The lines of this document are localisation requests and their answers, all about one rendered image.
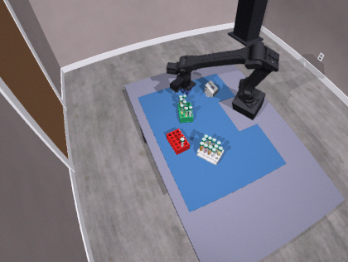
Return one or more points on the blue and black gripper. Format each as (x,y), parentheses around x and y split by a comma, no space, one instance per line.
(186,89)

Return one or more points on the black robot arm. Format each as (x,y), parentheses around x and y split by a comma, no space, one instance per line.
(261,57)

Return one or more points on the blue flat mat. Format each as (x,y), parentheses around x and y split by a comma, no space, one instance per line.
(248,154)

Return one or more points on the red tube rack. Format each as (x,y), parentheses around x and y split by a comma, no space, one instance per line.
(174,139)

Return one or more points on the green tube rack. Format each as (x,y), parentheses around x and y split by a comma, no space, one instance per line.
(185,119)

